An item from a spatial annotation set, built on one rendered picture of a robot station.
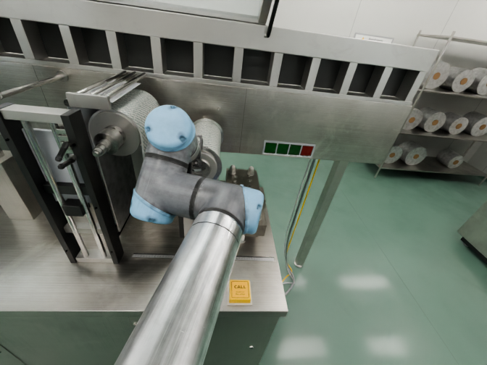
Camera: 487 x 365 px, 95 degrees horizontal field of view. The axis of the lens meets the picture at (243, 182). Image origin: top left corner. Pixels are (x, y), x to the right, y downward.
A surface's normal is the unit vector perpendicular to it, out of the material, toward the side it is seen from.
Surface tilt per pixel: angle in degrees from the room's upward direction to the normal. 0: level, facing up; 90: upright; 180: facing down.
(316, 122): 90
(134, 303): 0
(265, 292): 0
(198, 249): 6
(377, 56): 90
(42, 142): 90
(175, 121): 50
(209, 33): 90
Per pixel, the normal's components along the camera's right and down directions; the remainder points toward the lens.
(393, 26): 0.05, 0.58
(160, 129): 0.11, -0.08
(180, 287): 0.02, -0.79
